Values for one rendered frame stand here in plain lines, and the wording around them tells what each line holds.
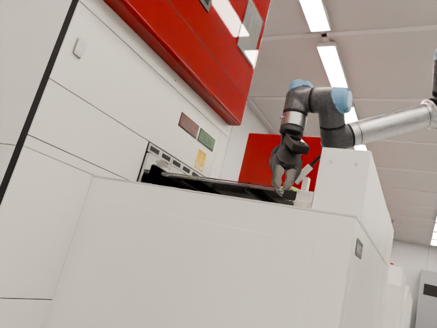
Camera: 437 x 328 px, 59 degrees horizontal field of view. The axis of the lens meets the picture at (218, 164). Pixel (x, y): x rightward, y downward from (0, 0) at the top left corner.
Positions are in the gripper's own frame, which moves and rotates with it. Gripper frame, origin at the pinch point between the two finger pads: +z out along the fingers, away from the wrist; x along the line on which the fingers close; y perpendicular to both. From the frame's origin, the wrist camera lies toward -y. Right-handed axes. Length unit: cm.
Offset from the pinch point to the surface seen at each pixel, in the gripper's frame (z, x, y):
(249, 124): -163, -42, 385
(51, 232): 25, 53, -12
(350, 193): 4.5, -3.3, -36.5
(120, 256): 26.5, 36.3, -16.7
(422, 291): -34, -747, 992
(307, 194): 1.8, -2.9, -14.0
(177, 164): -4.2, 30.6, 19.2
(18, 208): 22, 59, -21
